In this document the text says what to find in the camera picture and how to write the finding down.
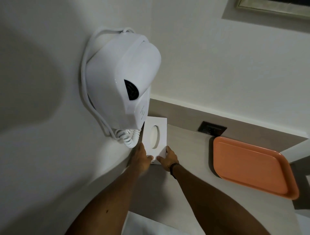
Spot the person's right hand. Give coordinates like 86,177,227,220
157,146,180,172

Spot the person's left hand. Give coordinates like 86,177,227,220
129,142,154,173

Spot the white tissue box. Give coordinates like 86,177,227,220
141,116,168,165

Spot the person's right forearm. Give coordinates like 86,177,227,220
171,164,295,235

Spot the person's left forearm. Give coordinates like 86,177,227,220
65,163,146,235

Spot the orange plastic tray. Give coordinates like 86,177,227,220
213,136,300,200

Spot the white coiled hair dryer cord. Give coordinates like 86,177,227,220
81,27,142,148

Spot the black wall socket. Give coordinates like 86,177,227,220
198,121,227,135

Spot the white wall-mounted hair dryer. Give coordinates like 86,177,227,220
86,34,162,129

